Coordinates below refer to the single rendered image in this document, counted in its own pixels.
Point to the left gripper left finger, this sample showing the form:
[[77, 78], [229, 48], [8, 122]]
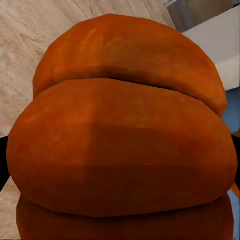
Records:
[[4, 174]]

